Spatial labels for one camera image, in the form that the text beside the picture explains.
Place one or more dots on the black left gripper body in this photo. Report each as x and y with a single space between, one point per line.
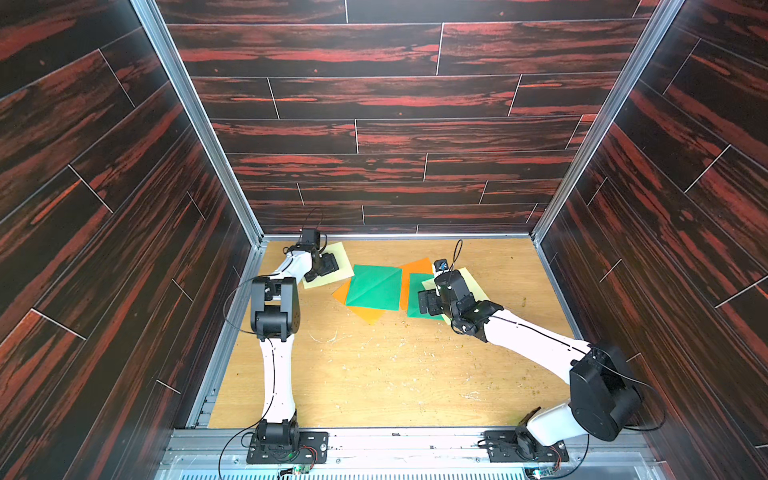
324 266

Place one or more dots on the pale yellow paper sheet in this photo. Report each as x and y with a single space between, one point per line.
344 271

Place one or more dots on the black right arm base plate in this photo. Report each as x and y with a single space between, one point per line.
509 446

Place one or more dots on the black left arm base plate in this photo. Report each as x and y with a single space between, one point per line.
303 447

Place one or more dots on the green paper sheet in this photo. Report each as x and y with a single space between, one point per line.
375 287
417 303

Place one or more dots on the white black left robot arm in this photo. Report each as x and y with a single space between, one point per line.
275 321

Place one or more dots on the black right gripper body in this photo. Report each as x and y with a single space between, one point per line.
432 300

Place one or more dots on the aluminium corner post right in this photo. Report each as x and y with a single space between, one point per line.
648 42

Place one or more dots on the aluminium front frame rail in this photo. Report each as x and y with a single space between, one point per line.
405 453

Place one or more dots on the orange paper sheet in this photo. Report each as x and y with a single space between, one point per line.
370 316
423 266

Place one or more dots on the aluminium corner post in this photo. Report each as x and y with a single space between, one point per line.
648 42
161 40

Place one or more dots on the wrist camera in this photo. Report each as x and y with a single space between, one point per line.
440 266
309 239

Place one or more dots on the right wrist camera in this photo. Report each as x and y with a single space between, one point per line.
440 266

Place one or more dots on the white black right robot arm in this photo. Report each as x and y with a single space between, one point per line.
603 397

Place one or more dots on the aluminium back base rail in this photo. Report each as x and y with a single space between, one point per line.
415 236

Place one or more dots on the aluminium corner post left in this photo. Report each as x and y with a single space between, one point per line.
161 40

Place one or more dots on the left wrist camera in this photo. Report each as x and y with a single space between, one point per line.
309 239

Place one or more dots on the aluminium left base rail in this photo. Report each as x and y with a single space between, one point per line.
226 312

